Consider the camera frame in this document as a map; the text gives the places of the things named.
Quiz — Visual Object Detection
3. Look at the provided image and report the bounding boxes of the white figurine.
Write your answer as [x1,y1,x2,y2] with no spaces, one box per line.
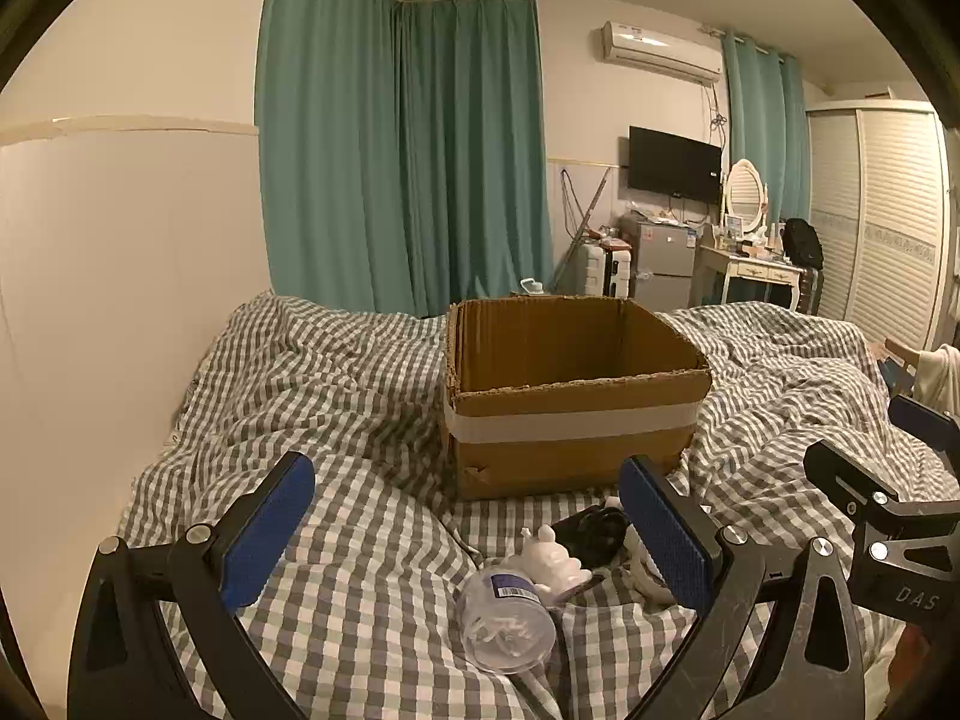
[517,527,593,605]

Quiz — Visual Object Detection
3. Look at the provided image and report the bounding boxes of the white air conditioner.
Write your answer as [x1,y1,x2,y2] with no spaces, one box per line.
[598,21,722,87]

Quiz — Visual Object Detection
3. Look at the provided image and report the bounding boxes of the black plastic object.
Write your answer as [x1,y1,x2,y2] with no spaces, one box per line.
[551,506,631,567]

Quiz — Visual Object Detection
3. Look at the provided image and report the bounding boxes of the dark wooden chair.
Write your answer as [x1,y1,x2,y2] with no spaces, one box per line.
[795,266,823,316]

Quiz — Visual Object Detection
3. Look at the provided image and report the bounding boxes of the black backpack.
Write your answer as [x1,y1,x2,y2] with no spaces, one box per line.
[780,217,824,271]

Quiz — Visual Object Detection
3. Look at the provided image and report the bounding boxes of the black wall television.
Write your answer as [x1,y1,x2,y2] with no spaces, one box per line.
[627,125,723,205]

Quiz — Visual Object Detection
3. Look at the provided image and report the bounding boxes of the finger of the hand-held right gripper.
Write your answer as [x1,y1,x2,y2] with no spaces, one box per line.
[888,395,960,478]
[804,440,901,524]

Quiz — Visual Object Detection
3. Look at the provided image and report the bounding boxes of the white dressing table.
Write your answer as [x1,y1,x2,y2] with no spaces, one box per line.
[690,238,807,310]

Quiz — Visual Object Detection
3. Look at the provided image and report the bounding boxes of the white cloth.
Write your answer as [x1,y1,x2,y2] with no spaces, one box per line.
[913,343,960,421]

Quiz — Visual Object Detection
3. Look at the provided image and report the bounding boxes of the wide teal curtain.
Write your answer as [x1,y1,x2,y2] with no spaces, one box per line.
[255,0,412,316]

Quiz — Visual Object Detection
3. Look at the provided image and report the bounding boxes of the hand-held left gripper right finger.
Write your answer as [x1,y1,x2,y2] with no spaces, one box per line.
[619,454,871,720]

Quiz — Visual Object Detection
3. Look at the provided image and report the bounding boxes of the white storage unit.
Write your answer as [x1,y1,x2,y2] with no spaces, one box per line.
[581,240,635,299]

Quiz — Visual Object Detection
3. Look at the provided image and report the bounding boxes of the clear plastic jar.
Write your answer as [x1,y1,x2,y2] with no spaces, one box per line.
[456,568,557,674]

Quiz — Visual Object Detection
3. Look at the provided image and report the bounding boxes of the grey mini fridge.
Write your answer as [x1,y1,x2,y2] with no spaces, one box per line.
[621,214,702,308]

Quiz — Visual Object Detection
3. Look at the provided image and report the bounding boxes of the grey checked blanket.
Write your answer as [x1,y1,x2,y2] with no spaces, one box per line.
[120,292,960,720]

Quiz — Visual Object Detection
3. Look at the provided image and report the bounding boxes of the long mop handle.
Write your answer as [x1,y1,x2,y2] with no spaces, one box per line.
[551,165,612,295]

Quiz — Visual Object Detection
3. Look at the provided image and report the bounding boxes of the white louvred wardrobe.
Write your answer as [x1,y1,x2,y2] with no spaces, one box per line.
[806,99,947,350]

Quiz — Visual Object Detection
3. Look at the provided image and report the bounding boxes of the narrow teal curtain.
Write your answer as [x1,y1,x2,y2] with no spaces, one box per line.
[720,30,815,224]

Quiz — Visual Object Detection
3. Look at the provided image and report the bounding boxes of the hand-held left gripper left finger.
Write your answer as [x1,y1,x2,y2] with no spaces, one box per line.
[67,452,316,720]

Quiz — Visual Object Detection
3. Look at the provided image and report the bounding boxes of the brown cardboard box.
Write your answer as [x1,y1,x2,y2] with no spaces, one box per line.
[442,296,712,502]

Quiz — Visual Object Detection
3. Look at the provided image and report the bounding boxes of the white oval mirror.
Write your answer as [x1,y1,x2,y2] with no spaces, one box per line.
[721,159,770,238]

